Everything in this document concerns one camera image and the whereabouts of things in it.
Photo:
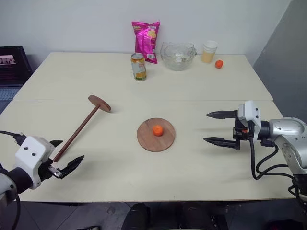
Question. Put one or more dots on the yellow green drink can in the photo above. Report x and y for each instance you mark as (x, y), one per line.
(138, 68)

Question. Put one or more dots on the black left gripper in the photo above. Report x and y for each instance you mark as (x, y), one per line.
(45, 169)

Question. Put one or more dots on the black laptop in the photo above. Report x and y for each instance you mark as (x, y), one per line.
(12, 64)

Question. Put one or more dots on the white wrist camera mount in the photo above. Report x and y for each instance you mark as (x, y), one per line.
(31, 151)
(249, 112)

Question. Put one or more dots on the brown wooden rod with disc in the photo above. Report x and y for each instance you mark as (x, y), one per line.
(81, 124)

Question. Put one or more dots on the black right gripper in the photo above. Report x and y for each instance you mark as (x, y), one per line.
(243, 130)

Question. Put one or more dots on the plastic cup with juice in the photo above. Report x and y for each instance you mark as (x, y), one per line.
(209, 52)

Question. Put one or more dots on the round wooden base disc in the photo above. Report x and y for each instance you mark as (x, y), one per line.
(148, 141)

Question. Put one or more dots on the dark rounded shape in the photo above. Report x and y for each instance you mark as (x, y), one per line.
(135, 216)

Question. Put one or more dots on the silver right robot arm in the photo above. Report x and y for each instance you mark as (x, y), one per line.
(287, 134)

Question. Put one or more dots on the clear glass bowl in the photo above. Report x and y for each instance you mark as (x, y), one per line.
(178, 57)

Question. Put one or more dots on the orange socket plug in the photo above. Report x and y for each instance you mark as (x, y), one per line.
(158, 130)

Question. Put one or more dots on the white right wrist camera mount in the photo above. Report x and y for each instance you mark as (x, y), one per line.
(249, 112)

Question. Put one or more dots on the small orange fruit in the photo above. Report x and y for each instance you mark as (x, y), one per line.
(219, 64)

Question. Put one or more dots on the pink chips bag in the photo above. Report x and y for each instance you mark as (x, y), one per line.
(145, 38)

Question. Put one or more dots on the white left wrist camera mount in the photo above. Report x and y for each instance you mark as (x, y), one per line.
(31, 151)

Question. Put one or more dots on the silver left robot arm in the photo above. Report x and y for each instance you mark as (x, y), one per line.
(16, 179)

